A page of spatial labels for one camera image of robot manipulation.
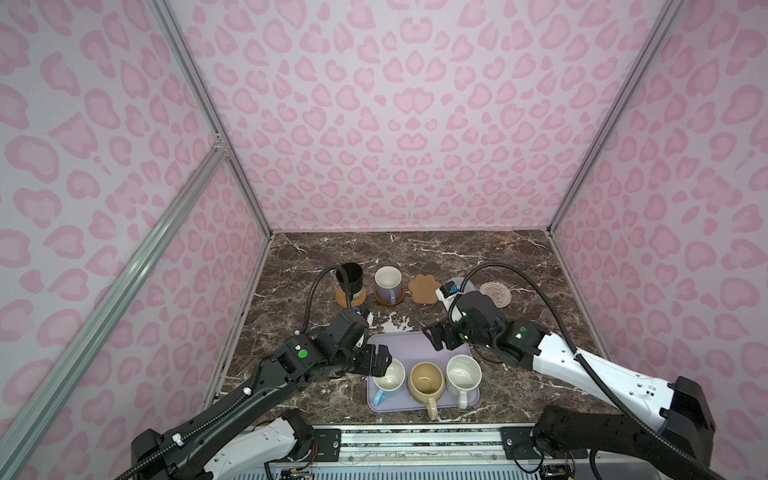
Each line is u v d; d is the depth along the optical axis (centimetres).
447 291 68
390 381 83
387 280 101
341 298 99
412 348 93
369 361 63
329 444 73
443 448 74
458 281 105
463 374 83
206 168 84
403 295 101
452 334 68
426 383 82
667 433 38
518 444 74
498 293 101
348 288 94
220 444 43
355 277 95
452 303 65
